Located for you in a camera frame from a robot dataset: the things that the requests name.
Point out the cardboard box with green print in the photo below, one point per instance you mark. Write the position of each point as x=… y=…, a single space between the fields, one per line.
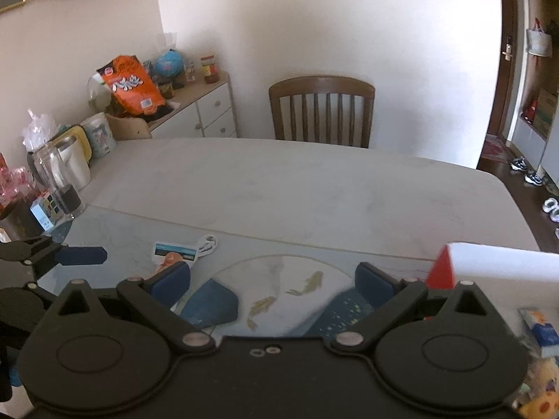
x=548 y=113

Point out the white orange barcode packet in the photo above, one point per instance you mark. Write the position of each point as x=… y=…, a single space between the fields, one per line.
x=168 y=259

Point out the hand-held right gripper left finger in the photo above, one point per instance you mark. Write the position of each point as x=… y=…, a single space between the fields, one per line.
x=170 y=286

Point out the pink packet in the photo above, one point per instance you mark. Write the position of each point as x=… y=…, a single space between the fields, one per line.
x=15 y=183

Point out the large orange snack bag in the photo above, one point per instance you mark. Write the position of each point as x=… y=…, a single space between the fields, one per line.
x=131 y=87

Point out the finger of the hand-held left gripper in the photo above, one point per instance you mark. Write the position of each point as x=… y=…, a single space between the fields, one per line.
x=17 y=305
x=83 y=256

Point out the red cardboard box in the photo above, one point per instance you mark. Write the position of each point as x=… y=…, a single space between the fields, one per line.
x=502 y=266

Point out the wooden slat-back chair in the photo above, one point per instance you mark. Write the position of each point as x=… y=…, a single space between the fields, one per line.
x=321 y=85

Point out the glass jar with dark contents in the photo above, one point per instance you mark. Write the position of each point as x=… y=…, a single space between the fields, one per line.
x=65 y=200

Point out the white plastic bag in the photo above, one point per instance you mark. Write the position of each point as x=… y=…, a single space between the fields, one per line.
x=98 y=94

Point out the white wooden wall cabinet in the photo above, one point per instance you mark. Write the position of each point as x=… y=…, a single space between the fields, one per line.
x=524 y=139

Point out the white shoe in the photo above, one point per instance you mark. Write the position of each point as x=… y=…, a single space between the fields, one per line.
x=550 y=205
x=554 y=216

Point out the white sideboard cabinet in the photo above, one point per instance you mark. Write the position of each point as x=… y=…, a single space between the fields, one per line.
x=214 y=109

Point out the orange bread packet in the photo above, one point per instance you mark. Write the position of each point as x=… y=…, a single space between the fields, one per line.
x=543 y=393

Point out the plain cardboard box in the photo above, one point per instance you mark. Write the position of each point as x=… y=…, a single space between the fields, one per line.
x=129 y=128

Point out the dark brown door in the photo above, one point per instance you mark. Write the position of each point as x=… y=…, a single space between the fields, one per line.
x=509 y=96

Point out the small white curled wrapper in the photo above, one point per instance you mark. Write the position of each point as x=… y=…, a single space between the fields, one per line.
x=208 y=244

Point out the red toy figure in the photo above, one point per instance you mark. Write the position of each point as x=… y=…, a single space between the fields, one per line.
x=529 y=111

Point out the clear crumpled plastic bag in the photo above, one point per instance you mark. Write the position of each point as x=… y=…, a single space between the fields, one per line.
x=39 y=128

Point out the blue white tissue packet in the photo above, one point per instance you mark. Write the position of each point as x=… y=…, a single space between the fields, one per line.
x=541 y=331

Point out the blue globe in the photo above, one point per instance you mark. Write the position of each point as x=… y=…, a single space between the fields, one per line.
x=169 y=63

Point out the small colourful box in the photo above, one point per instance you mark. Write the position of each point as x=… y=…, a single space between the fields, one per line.
x=46 y=209

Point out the yellow container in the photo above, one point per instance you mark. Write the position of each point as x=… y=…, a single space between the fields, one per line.
x=81 y=133

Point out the red lid jar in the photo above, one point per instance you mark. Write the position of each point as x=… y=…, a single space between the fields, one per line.
x=210 y=72

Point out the white packet with teal picture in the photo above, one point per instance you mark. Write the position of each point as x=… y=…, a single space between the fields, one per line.
x=174 y=248

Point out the red door mat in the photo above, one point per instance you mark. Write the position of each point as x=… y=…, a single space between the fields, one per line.
x=493 y=148

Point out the dark blue sneaker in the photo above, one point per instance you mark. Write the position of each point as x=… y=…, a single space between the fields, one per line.
x=519 y=164
x=533 y=178

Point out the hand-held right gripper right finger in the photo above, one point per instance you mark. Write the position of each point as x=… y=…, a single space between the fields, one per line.
x=373 y=286

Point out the hanging pale tote bag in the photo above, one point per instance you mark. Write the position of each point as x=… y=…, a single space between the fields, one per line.
x=539 y=41

